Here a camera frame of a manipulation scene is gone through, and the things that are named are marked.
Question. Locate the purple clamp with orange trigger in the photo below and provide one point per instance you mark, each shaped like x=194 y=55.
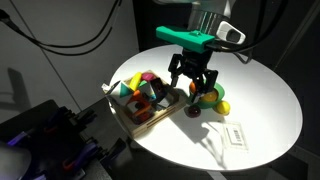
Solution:
x=80 y=156

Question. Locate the green block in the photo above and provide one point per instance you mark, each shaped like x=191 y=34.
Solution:
x=144 y=84

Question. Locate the wooden toy tray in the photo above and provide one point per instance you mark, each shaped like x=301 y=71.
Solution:
x=156 y=121

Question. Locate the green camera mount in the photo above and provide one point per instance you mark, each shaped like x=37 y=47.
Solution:
x=183 y=37

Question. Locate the orange fruit toy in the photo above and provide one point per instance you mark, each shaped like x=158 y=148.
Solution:
x=192 y=87

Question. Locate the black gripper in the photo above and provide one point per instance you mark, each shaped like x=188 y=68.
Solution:
x=195 y=59

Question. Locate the orange block with black circle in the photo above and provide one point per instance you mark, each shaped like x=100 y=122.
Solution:
x=138 y=98

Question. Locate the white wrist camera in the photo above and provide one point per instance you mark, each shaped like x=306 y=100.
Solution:
x=231 y=33

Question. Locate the small yellow ball toy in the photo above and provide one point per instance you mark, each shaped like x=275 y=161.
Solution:
x=222 y=107

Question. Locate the grey metal pole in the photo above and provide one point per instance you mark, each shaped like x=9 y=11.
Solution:
x=300 y=31

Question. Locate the green bowl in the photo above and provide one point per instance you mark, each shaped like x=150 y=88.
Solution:
x=220 y=91

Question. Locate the dark red plum toy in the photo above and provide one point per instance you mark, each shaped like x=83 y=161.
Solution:
x=193 y=111

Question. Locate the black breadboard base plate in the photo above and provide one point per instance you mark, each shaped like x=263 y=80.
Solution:
x=40 y=113

